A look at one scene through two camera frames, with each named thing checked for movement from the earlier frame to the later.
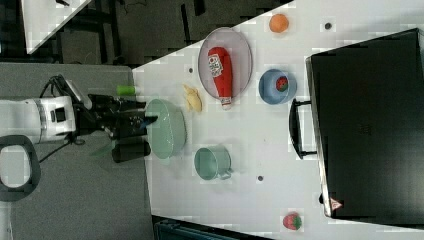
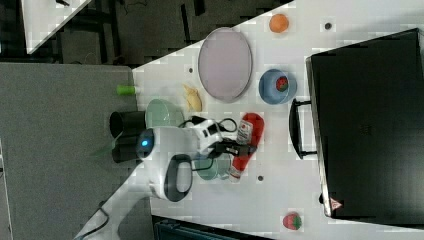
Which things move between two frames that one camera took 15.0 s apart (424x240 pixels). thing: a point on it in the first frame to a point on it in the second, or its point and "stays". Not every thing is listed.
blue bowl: [268, 87] stays
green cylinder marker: [126, 90] stays
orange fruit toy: [278, 23] stays
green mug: [213, 162] stays
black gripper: [121, 118] to [232, 147]
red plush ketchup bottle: [220, 68] to [250, 130]
